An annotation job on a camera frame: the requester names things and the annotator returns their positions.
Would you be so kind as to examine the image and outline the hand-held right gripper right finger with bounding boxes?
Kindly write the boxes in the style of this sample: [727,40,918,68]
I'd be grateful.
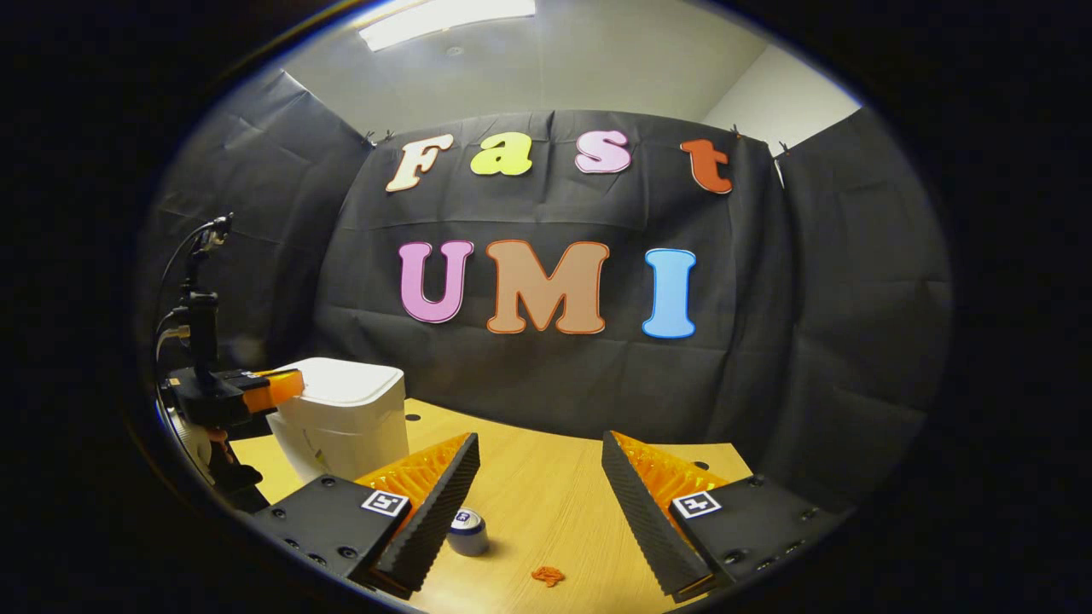
[601,430,854,604]

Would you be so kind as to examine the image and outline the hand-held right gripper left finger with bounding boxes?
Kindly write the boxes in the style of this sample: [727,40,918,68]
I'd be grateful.
[252,432,481,600]

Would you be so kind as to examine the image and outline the white desktop garbage bin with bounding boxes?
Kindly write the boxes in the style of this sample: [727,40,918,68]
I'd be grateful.
[267,357,410,484]

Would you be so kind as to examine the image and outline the wooden desktop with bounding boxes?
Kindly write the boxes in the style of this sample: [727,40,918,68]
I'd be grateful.
[230,397,756,614]

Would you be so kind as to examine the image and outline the black backdrop cloth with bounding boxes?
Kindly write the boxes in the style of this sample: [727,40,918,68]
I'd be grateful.
[136,68,952,513]

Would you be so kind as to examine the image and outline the rectangular ceiling light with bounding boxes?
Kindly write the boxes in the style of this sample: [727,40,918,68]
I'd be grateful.
[357,0,537,52]

